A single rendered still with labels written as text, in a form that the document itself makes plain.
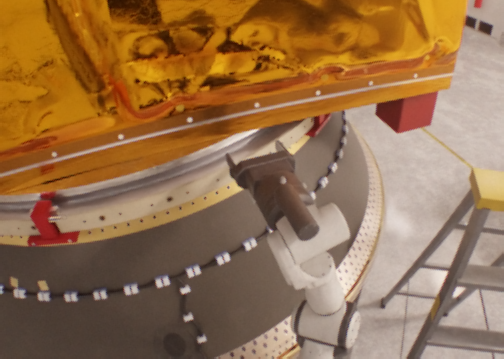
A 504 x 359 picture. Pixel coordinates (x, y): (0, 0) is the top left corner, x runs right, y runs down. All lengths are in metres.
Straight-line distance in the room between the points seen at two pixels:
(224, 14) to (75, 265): 0.67
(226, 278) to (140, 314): 0.24
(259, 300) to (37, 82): 0.77
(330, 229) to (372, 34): 0.47
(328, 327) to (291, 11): 0.62
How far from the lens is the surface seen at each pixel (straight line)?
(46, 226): 0.84
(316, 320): 0.75
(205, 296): 0.97
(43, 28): 0.70
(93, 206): 0.82
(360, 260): 1.31
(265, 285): 1.03
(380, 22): 0.86
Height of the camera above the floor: 2.21
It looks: 38 degrees down
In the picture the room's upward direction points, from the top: 4 degrees counter-clockwise
